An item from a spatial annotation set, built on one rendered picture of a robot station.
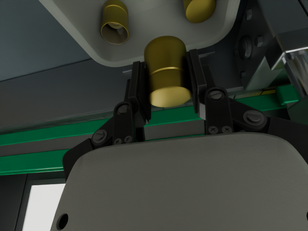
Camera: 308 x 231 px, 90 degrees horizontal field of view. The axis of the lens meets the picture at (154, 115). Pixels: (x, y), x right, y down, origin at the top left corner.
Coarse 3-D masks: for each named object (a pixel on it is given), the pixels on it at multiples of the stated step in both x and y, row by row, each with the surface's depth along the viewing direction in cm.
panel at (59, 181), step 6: (30, 180) 47; (36, 180) 46; (42, 180) 46; (48, 180) 45; (54, 180) 45; (60, 180) 44; (30, 186) 46; (30, 192) 46; (24, 204) 45; (24, 210) 44; (24, 216) 43; (24, 222) 43; (18, 228) 43
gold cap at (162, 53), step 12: (168, 36) 11; (156, 48) 11; (168, 48) 11; (180, 48) 11; (144, 60) 13; (156, 60) 11; (168, 60) 11; (180, 60) 11; (156, 72) 11; (168, 72) 10; (180, 72) 10; (156, 84) 10; (168, 84) 10; (180, 84) 10; (156, 96) 11; (168, 96) 11; (180, 96) 11
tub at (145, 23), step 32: (64, 0) 15; (96, 0) 20; (128, 0) 20; (160, 0) 21; (224, 0) 15; (96, 32) 20; (160, 32) 20; (192, 32) 19; (224, 32) 17; (128, 64) 21
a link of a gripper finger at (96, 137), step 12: (132, 72) 11; (144, 72) 12; (132, 84) 10; (144, 84) 12; (132, 96) 10; (144, 96) 11; (144, 108) 11; (108, 120) 10; (144, 120) 11; (96, 132) 9; (108, 132) 10; (96, 144) 9
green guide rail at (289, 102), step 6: (288, 84) 20; (276, 90) 21; (282, 90) 20; (288, 90) 20; (282, 96) 20; (288, 96) 20; (294, 96) 20; (282, 102) 20; (288, 102) 20; (294, 102) 20
